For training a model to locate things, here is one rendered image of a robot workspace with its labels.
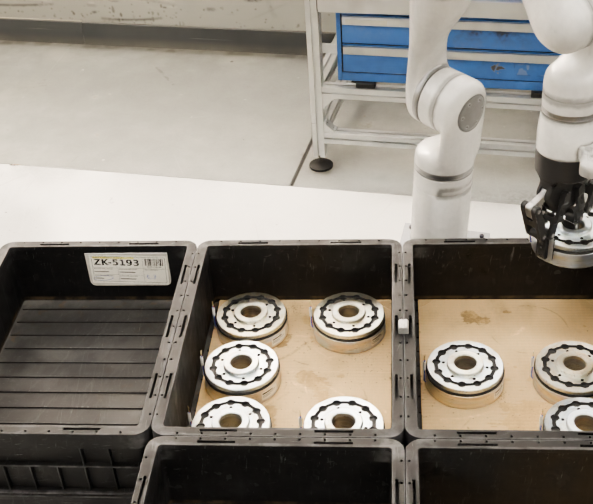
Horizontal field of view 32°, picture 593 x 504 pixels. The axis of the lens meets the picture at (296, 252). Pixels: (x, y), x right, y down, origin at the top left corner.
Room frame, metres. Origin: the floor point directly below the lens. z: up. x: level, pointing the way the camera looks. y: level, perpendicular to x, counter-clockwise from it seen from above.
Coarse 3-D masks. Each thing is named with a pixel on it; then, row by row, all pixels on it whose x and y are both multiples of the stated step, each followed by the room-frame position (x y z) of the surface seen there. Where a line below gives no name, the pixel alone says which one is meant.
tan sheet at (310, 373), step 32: (288, 320) 1.20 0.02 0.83; (288, 352) 1.13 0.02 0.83; (320, 352) 1.12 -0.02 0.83; (384, 352) 1.11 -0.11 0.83; (288, 384) 1.06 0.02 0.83; (320, 384) 1.06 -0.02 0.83; (352, 384) 1.05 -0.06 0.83; (384, 384) 1.05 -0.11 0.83; (288, 416) 1.00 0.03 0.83; (384, 416) 0.98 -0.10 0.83
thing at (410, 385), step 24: (408, 240) 1.24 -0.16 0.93; (432, 240) 1.23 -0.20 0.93; (456, 240) 1.23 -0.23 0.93; (480, 240) 1.22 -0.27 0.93; (504, 240) 1.22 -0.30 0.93; (528, 240) 1.22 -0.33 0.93; (408, 264) 1.18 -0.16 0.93; (408, 288) 1.12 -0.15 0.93; (408, 312) 1.07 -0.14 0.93; (408, 336) 1.02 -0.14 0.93; (408, 360) 0.98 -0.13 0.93; (408, 384) 0.94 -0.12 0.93; (408, 408) 0.89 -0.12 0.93; (408, 432) 0.86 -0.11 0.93; (432, 432) 0.85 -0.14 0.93; (456, 432) 0.85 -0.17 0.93; (480, 432) 0.85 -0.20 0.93; (504, 432) 0.84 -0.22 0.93; (528, 432) 0.84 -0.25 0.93; (552, 432) 0.84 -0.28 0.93; (576, 432) 0.84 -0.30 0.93
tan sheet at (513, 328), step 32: (448, 320) 1.17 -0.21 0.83; (480, 320) 1.17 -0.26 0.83; (512, 320) 1.16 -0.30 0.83; (544, 320) 1.15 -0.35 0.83; (576, 320) 1.15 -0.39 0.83; (512, 352) 1.09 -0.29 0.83; (512, 384) 1.03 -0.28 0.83; (448, 416) 0.98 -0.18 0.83; (480, 416) 0.97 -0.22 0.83; (512, 416) 0.97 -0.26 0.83; (544, 416) 0.96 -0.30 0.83
